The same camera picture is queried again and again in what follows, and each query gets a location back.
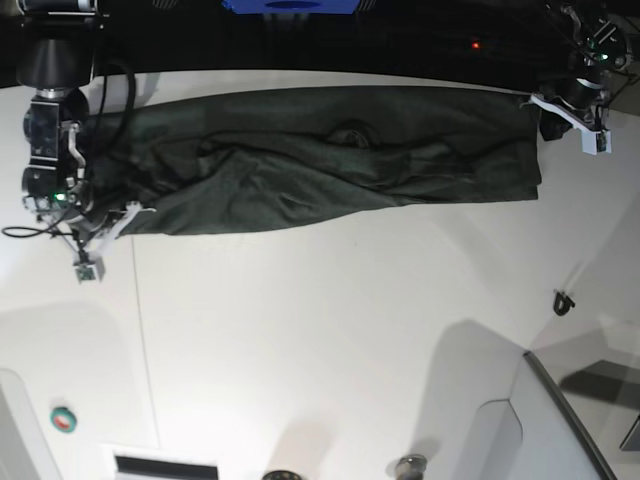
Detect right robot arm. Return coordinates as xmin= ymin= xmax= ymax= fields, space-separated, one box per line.
xmin=16 ymin=1 xmax=142 ymax=268

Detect blue mount plate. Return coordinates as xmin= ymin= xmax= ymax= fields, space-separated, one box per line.
xmin=222 ymin=0 xmax=361 ymax=15

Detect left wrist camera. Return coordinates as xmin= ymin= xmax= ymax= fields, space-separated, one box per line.
xmin=581 ymin=130 xmax=612 ymax=155

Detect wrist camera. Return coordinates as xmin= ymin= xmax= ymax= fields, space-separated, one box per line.
xmin=581 ymin=130 xmax=612 ymax=155
xmin=73 ymin=257 xmax=106 ymax=283

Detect grey round knob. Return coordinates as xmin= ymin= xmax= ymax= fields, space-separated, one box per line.
xmin=394 ymin=454 xmax=428 ymax=480

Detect dark green t-shirt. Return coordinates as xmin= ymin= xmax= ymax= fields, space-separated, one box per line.
xmin=92 ymin=86 xmax=541 ymax=235

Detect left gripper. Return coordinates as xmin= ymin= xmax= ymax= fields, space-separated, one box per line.
xmin=528 ymin=76 xmax=611 ymax=141

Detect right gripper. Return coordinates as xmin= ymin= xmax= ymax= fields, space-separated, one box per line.
xmin=51 ymin=202 xmax=156 ymax=260

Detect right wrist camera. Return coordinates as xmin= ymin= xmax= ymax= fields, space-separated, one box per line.
xmin=73 ymin=257 xmax=106 ymax=283

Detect black clip on table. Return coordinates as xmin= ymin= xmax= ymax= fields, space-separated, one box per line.
xmin=552 ymin=290 xmax=576 ymax=317

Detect black round dial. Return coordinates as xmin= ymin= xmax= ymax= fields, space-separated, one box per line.
xmin=262 ymin=470 xmax=302 ymax=480

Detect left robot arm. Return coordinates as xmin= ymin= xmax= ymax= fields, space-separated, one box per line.
xmin=528 ymin=1 xmax=639 ymax=155

